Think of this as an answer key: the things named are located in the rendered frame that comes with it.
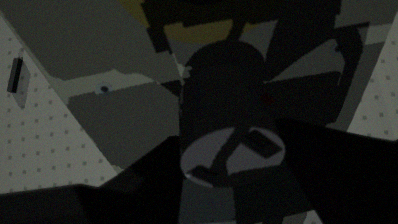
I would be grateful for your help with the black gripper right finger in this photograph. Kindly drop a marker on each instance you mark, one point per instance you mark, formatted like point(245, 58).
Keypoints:
point(348, 178)

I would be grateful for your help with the black flat bar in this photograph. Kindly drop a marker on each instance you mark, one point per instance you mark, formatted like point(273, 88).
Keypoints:
point(14, 75)

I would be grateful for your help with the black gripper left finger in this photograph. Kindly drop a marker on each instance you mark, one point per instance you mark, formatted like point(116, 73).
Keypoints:
point(146, 192)

